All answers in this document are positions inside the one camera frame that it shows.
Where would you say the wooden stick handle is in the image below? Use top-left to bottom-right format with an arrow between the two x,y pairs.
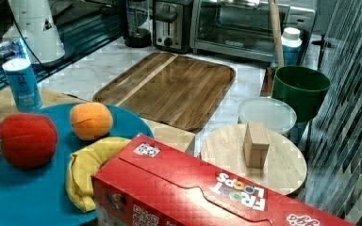
268,0 -> 284,67

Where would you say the round light wooden board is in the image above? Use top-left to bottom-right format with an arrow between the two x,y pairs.
200,124 -> 307,197

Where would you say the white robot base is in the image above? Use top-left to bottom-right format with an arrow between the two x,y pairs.
3,0 -> 65,63

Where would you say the blue cylindrical can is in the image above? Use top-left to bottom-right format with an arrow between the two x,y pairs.
2,58 -> 42,112

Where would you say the small wooden block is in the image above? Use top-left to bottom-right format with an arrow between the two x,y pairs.
243,122 -> 270,169

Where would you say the black blender base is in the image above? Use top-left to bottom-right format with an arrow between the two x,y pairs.
123,0 -> 153,49

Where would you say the yellow plush banana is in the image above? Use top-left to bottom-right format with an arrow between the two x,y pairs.
65,137 -> 130,213

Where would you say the dark wooden tray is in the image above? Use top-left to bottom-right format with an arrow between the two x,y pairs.
93,52 -> 236,133

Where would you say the white capped blue bottle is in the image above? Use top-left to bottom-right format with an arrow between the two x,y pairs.
281,27 -> 303,66

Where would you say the blue round plate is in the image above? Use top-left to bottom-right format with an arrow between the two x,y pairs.
0,103 -> 155,226

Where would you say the orange plush fruit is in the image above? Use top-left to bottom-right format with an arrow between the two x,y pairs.
70,103 -> 114,140

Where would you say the silver toaster oven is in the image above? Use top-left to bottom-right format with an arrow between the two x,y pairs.
189,0 -> 318,62

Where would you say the red cereal box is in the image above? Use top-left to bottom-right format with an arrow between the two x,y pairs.
92,135 -> 355,226

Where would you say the silver toaster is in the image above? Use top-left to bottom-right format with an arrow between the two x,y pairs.
153,0 -> 193,54

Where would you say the light wooden cutting board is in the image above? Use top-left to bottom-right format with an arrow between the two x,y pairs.
0,87 -> 195,152

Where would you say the clear plastic container lid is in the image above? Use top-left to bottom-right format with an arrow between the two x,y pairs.
238,97 -> 297,134

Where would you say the red plush apple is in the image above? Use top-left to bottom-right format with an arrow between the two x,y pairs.
0,113 -> 58,170

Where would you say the green plastic bucket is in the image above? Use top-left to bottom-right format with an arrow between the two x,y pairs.
271,66 -> 331,122

